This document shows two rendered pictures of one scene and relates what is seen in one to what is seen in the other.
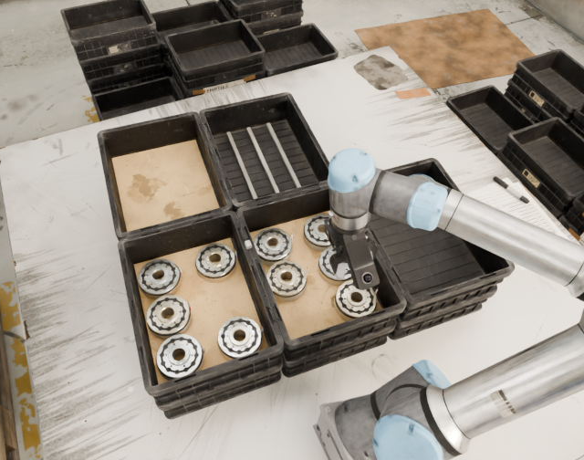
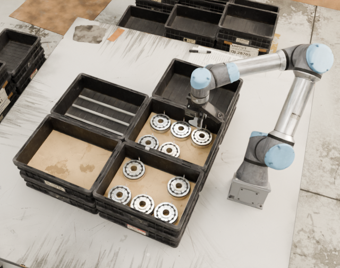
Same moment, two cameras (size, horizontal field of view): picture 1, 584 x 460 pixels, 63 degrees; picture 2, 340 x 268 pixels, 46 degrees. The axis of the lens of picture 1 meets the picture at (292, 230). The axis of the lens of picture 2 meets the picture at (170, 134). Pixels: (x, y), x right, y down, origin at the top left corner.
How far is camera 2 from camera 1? 0.93 m
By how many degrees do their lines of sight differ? 26
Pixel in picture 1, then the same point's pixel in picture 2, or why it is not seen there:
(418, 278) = not seen: hidden behind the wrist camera
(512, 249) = (257, 68)
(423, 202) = (232, 70)
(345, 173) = (203, 79)
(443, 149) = (156, 52)
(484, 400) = (290, 119)
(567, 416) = not seen: hidden behind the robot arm
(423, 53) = (64, 6)
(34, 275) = (41, 259)
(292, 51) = (5, 52)
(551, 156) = (187, 24)
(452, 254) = (212, 92)
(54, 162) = not seen: outside the picture
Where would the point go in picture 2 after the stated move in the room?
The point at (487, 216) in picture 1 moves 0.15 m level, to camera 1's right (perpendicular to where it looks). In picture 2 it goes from (243, 63) to (265, 47)
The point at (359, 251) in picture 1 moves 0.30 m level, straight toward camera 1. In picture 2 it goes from (210, 108) to (253, 162)
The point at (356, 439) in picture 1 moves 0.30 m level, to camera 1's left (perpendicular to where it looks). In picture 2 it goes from (255, 177) to (209, 222)
